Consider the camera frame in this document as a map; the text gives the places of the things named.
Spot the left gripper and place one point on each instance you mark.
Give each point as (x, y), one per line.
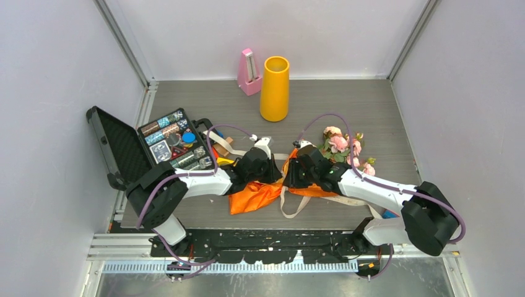
(273, 173)

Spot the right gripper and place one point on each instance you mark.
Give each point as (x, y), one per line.
(291, 180)

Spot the pink flower bouquet orange wrap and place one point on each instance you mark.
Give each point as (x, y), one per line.
(337, 147)

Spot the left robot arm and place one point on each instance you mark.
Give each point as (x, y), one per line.
(155, 196)

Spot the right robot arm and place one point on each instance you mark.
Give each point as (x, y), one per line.
(425, 218)

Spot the yellow vase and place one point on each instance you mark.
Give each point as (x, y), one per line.
(274, 100)

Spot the wooden blocks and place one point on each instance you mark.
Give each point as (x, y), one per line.
(224, 146)

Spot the red block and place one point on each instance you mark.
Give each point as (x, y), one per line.
(215, 153)

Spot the black open case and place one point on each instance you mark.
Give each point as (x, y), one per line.
(131, 152)

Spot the pink metronome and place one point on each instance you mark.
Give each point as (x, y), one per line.
(249, 78)

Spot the colourful toy brick stack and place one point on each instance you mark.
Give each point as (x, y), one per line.
(387, 214)

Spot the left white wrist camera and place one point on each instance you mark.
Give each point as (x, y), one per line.
(262, 143)

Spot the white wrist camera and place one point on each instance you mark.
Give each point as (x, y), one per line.
(262, 143)
(299, 144)

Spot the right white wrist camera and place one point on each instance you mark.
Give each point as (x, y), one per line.
(299, 144)

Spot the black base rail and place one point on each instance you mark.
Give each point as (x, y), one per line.
(202, 246)

